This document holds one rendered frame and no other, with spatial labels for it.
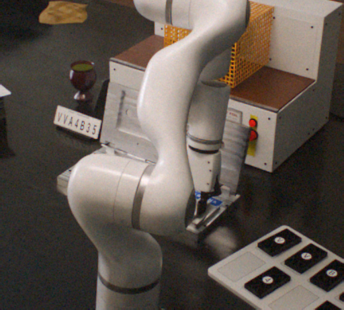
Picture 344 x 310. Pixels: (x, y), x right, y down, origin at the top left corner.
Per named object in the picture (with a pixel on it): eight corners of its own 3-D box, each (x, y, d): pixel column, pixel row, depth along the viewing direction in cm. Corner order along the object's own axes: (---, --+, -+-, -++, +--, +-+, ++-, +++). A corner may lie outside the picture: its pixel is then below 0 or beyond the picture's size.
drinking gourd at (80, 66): (74, 105, 270) (72, 72, 265) (66, 93, 277) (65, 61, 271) (101, 101, 273) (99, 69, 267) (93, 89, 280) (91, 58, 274)
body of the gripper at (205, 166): (178, 140, 210) (172, 182, 214) (214, 152, 205) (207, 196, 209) (194, 133, 216) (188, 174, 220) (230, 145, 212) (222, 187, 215)
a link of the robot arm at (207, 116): (181, 135, 207) (218, 143, 205) (189, 82, 203) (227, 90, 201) (190, 125, 215) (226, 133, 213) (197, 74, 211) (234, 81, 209)
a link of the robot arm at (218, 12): (106, 226, 163) (189, 249, 159) (91, 212, 151) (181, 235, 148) (180, -11, 176) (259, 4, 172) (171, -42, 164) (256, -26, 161)
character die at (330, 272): (309, 282, 198) (310, 278, 197) (334, 262, 204) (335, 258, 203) (327, 292, 195) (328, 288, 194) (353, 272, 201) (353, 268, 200)
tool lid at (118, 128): (109, 82, 238) (112, 81, 240) (99, 147, 243) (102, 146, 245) (248, 128, 217) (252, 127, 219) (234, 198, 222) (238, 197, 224)
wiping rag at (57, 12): (84, 25, 324) (84, 21, 323) (36, 23, 324) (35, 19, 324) (91, 3, 343) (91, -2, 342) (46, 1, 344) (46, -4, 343)
